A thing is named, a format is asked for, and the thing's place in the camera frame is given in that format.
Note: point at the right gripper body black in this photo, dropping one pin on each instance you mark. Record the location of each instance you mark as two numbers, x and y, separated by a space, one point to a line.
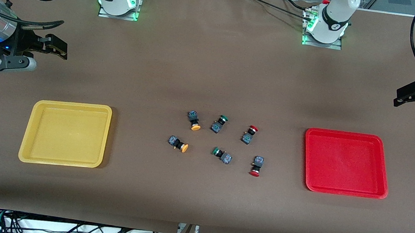
23 42

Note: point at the yellow push button switch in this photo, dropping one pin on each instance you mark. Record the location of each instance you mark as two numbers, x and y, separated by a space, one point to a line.
193 119
177 142

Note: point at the red push button switch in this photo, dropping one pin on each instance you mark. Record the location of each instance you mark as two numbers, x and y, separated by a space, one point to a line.
246 138
257 162

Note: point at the yellow plastic tray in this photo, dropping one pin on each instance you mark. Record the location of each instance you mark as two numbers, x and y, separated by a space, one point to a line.
64 135

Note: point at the red plastic tray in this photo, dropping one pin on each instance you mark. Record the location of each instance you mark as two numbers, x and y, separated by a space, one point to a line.
346 165

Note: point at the brown table cover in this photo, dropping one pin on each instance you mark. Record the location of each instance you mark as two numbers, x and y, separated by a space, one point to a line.
198 193

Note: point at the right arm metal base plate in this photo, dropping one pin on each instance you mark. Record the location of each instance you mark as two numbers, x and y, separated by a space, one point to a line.
136 6

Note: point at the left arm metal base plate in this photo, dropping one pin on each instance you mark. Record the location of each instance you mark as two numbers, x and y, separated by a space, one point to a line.
323 45

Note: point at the green push button switch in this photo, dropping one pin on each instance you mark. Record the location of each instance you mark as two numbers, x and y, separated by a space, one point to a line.
226 158
217 126

